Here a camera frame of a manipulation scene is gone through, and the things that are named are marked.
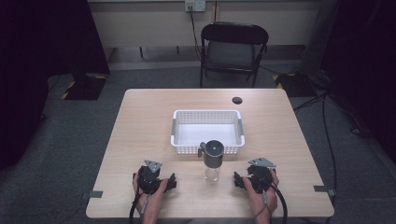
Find white plastic basket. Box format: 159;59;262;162
170;108;246;156

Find person's left hand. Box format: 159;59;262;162
132;173;170;216

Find clear bottle with dark lid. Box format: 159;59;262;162
197;139;225;183

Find grey tape strip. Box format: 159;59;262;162
313;185;337;197
80;190;104;200

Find wall power outlet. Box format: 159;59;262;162
184;0;207;13

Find black stand base striped tape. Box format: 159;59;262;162
272;72;318;98
60;73;109;102

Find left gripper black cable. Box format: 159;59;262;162
128;189;150;224

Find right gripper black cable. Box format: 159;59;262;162
261;181;289;224

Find person's right hand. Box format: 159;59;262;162
242;168;280;217

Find black wall cable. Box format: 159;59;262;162
187;5;203;63

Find black folding chair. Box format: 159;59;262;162
199;21;270;90

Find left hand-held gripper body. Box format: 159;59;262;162
136;159;163;195

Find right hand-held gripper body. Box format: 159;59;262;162
246;157;277;194

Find dark curtain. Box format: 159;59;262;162
0;0;111;172
319;0;396;164

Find black floor cable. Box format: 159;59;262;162
292;91;340;208

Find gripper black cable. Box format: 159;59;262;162
261;181;289;224
128;189;150;224

